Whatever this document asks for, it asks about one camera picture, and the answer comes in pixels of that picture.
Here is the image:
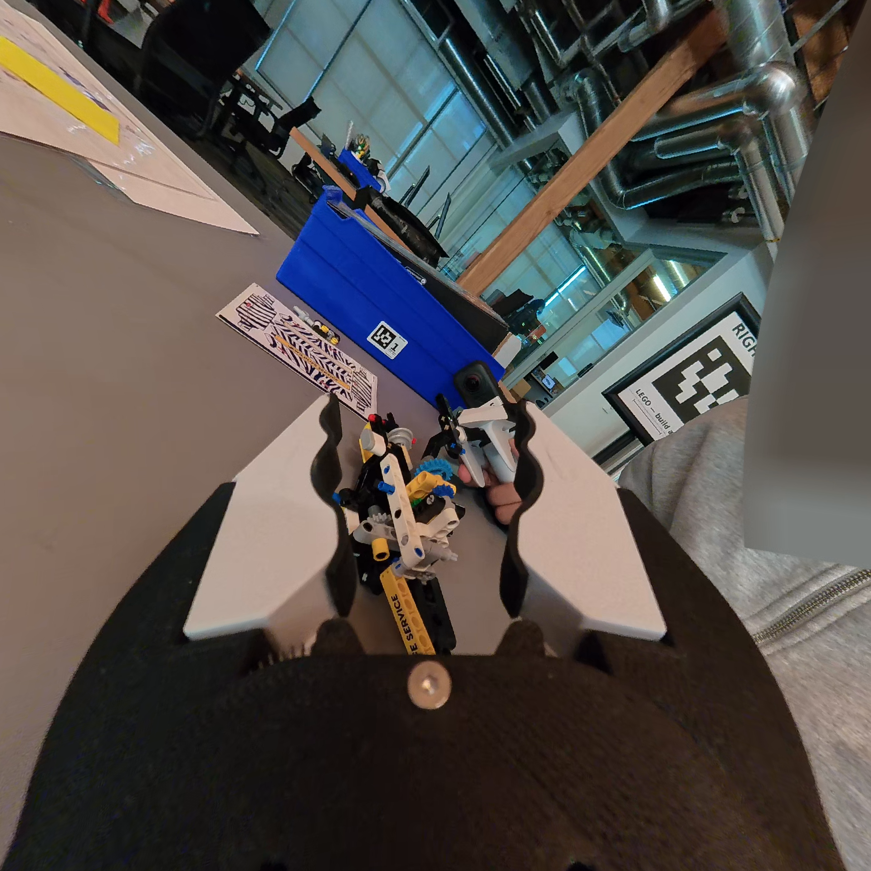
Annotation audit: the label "long wooden desk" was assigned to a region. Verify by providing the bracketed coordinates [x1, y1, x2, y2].
[289, 126, 382, 205]

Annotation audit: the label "yellow black lego vehicle model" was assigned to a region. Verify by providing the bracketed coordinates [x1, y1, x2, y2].
[332, 393, 469, 657]

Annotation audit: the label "white paper sheet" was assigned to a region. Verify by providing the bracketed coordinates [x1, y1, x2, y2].
[88, 160, 261, 235]

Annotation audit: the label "framed marker sign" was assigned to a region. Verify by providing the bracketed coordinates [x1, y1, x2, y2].
[602, 293, 762, 450]

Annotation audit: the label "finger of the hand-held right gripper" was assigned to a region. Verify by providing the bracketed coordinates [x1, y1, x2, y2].
[455, 400, 510, 443]

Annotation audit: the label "large black office chair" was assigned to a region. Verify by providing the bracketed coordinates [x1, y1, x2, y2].
[136, 0, 273, 147]

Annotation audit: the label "clear plastic bag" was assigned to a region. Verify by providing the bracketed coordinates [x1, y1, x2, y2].
[68, 126, 164, 191]

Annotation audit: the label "wooden ceiling beam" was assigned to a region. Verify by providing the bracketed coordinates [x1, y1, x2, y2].
[455, 10, 729, 294]

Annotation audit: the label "zebra striped sticker sheet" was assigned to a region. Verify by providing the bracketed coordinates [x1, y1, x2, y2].
[215, 282, 379, 416]

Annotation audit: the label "instruction booklet with yellow band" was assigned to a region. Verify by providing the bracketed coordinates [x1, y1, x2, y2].
[0, 10, 205, 198]

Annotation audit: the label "silver ventilation ducts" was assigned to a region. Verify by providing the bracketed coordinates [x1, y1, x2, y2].
[435, 0, 817, 239]

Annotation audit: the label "black flat panel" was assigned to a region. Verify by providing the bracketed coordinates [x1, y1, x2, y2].
[325, 187, 511, 341]

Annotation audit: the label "small blue bin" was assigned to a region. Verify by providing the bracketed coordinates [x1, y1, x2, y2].
[337, 150, 389, 191]

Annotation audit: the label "person's grey hoodie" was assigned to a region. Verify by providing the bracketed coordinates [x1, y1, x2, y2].
[618, 398, 871, 871]

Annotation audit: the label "blue plastic storage bin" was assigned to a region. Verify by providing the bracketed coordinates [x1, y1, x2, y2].
[275, 185, 508, 412]

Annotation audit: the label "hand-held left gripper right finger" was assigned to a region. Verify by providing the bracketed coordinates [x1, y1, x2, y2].
[499, 400, 669, 647]

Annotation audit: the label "person's right hand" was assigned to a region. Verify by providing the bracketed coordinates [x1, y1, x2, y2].
[457, 463, 526, 526]

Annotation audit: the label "small black office chair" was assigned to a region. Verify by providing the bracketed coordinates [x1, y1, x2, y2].
[262, 95, 322, 164]

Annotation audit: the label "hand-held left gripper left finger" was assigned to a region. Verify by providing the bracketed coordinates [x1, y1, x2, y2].
[182, 391, 359, 649]

